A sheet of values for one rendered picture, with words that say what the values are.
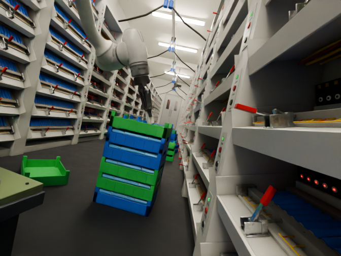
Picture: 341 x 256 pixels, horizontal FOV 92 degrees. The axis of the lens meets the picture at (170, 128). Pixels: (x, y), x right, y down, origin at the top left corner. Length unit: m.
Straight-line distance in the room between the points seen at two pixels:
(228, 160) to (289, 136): 0.24
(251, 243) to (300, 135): 0.19
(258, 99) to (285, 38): 0.18
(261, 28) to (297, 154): 0.39
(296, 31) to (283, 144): 0.19
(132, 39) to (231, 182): 0.69
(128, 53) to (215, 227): 0.75
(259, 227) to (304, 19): 0.34
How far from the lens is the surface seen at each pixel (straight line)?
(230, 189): 0.50
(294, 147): 0.27
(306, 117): 0.34
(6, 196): 0.59
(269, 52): 0.43
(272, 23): 0.59
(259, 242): 0.35
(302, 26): 0.36
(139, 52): 0.83
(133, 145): 0.86
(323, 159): 0.24
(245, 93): 0.50
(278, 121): 0.33
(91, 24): 0.87
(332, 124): 0.30
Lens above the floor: 0.48
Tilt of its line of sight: 1 degrees down
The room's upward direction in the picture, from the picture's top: 13 degrees clockwise
